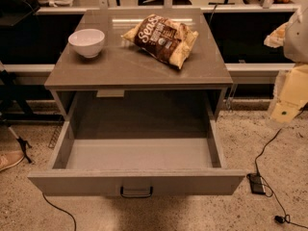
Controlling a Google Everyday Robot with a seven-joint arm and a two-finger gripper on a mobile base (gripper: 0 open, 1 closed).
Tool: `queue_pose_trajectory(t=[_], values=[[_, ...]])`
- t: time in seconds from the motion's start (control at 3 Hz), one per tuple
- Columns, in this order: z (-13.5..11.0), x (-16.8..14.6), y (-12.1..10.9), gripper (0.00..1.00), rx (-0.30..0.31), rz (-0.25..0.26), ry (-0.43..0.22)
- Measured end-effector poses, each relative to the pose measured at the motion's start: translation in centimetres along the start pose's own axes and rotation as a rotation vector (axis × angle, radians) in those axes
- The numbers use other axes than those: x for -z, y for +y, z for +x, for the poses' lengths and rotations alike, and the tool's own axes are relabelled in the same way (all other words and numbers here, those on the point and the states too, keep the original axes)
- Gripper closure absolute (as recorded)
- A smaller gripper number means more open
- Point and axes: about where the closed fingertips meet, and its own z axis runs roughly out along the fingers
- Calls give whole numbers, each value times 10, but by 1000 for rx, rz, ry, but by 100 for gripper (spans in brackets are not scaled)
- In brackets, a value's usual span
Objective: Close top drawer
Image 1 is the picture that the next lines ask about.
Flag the black floor cable right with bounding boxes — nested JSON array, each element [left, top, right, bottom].
[[253, 108, 308, 230]]

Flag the black tripod leg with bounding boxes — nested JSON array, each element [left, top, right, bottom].
[[0, 62, 34, 164]]

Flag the grey drawer cabinet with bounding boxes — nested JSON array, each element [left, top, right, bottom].
[[45, 7, 233, 113]]

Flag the black floor cable left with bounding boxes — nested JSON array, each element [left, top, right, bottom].
[[41, 192, 78, 231]]

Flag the white ceramic bowl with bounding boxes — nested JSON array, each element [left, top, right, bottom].
[[68, 29, 105, 59]]

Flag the black power adapter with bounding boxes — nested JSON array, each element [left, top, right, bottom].
[[246, 173, 266, 195]]

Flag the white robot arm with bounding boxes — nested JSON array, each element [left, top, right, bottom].
[[264, 8, 308, 123]]

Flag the wire basket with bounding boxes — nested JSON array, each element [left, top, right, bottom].
[[48, 123, 63, 149]]

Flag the black floor cable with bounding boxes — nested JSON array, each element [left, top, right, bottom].
[[253, 108, 308, 230], [41, 192, 78, 231]]

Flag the brown chip bag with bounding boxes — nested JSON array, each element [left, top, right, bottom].
[[122, 14, 198, 69]]

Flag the grey top drawer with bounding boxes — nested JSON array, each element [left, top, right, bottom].
[[29, 90, 245, 198]]

